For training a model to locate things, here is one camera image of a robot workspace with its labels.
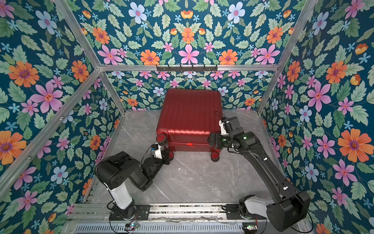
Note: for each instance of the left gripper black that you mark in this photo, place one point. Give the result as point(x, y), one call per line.
point(165, 156)

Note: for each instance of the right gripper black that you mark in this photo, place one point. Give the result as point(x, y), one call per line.
point(217, 136)

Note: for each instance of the red hard-shell suitcase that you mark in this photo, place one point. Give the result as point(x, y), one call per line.
point(188, 117)

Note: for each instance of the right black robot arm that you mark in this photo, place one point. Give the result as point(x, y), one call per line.
point(288, 205)

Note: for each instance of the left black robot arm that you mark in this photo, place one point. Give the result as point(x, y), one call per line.
point(115, 170)

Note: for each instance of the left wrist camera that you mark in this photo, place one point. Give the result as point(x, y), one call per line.
point(156, 151)

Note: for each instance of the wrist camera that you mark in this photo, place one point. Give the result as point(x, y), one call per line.
point(156, 151)
point(223, 123)

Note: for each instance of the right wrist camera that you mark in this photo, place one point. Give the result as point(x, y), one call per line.
point(223, 123)

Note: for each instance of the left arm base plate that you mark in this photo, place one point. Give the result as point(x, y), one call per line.
point(133, 212)

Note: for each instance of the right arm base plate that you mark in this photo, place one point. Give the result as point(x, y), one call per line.
point(237, 211)

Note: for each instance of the metal hook rail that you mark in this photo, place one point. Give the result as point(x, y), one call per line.
point(183, 68)

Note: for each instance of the white slotted cable duct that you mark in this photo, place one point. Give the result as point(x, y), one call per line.
point(161, 228)

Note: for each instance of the aluminium cage frame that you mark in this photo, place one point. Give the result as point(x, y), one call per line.
point(11, 174)

